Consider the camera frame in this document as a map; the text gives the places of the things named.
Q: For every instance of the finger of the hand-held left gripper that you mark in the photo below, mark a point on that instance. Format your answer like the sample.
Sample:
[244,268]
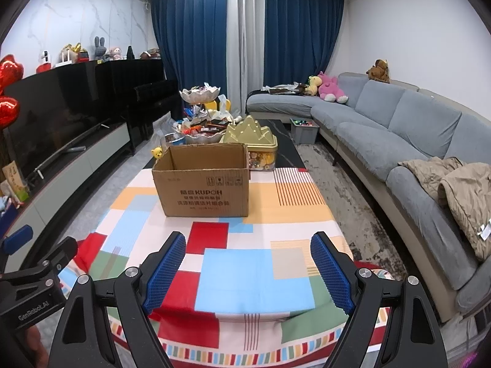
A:
[17,237]
[63,249]

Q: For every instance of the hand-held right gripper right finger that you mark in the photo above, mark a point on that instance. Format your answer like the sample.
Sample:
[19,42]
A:
[332,276]

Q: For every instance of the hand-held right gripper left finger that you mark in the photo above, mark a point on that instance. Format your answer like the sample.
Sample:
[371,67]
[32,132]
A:
[165,276]

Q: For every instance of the brown cardboard box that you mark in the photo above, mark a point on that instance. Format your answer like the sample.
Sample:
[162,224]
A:
[203,191]

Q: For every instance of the pile of wrapped snacks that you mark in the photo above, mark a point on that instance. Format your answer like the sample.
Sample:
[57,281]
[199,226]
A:
[203,126]

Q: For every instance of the person's left hand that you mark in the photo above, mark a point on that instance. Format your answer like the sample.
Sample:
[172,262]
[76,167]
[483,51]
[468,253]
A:
[32,343]

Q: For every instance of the printed paper box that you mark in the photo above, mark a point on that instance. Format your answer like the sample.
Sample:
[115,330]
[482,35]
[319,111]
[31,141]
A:
[13,178]

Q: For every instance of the colourful patchwork tablecloth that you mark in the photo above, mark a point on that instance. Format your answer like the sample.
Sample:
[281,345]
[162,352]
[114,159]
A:
[253,272]

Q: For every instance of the grey tv console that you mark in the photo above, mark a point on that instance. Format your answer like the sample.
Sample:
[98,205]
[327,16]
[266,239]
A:
[76,168]

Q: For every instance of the grey patterned rug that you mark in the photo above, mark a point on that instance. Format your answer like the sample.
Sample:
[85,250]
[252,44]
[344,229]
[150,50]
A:
[345,184]

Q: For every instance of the grey remote control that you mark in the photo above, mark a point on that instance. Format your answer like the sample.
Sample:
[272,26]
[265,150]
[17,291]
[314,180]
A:
[76,148]

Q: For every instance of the yellow bear figurine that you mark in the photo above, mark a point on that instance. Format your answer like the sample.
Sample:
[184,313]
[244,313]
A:
[157,152]

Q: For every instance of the red heart balloon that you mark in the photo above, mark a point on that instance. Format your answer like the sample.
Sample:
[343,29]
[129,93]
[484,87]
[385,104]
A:
[7,111]
[9,74]

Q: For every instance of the clear snack jar blue label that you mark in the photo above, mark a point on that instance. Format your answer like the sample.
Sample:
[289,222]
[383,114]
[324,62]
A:
[172,140]

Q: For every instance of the black flat television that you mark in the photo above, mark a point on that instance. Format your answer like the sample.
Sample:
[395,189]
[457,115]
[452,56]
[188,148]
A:
[57,107]

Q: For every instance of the grey corner sofa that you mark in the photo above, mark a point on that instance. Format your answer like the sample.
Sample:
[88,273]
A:
[383,142]

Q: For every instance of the grey storage bin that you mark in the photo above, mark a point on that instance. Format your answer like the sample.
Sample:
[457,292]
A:
[305,134]

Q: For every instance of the beige quilted jacket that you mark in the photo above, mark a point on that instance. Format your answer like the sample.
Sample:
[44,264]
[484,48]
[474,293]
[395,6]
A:
[460,195]

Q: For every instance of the gold mountain lid snack container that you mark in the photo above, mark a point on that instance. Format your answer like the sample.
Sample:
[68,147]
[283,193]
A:
[249,134]

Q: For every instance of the black upright piano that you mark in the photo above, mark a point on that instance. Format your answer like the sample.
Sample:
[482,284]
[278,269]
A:
[145,96]

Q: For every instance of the yellow plastic chair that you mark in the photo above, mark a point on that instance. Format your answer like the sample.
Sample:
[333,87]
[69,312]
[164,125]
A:
[210,106]

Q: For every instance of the white and red gadget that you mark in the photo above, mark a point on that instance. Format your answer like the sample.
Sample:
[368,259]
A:
[45,61]

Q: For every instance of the silver tiered snack dish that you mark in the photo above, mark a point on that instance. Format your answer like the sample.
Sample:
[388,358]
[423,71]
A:
[201,96]

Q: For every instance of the pink plush toy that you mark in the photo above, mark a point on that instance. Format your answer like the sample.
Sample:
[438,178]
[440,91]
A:
[330,88]

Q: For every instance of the small heap of candies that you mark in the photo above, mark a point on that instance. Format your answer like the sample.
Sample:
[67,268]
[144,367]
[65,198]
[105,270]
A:
[201,89]

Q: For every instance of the clothes heap on sofa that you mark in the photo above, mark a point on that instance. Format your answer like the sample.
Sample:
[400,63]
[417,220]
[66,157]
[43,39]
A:
[284,90]

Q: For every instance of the yellow plush toy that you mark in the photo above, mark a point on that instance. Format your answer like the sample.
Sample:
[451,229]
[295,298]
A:
[312,84]

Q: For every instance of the gold and white ornament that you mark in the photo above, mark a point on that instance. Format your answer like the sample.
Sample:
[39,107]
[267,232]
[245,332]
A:
[71,51]

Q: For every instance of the grey bunny plush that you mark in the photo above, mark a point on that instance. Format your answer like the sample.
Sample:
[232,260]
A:
[100,51]

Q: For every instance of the pink doll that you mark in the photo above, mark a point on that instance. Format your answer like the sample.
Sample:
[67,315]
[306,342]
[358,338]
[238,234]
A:
[115,53]

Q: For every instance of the black metronome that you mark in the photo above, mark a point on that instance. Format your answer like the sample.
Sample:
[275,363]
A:
[130,53]

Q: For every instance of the brown plush toy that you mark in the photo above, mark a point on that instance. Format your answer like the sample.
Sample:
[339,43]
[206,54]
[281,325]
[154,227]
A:
[378,71]

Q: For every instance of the brown ball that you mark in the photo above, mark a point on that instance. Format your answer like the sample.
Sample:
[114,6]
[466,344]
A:
[147,54]

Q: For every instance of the wide blue curtain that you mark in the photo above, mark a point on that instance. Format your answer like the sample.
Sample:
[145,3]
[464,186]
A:
[191,38]

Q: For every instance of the white sheer curtain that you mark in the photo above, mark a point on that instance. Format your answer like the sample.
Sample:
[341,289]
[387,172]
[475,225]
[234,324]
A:
[245,46]

